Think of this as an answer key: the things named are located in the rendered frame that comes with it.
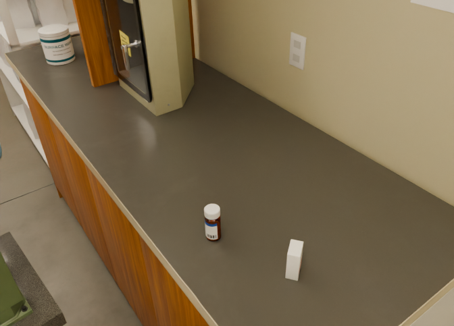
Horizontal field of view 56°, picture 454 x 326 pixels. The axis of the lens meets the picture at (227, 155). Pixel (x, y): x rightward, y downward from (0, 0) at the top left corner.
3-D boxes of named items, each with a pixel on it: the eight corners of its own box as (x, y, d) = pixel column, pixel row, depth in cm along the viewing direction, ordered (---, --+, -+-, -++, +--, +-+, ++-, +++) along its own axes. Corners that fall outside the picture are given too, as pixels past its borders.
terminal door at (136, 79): (117, 75, 173) (97, -31, 150) (152, 104, 152) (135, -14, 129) (115, 75, 173) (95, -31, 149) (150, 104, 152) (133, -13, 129)
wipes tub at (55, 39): (70, 52, 207) (62, 21, 199) (80, 61, 199) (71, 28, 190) (42, 59, 201) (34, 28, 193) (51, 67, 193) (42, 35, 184)
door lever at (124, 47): (141, 67, 147) (138, 65, 149) (137, 41, 141) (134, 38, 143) (127, 72, 144) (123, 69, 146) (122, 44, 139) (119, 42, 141)
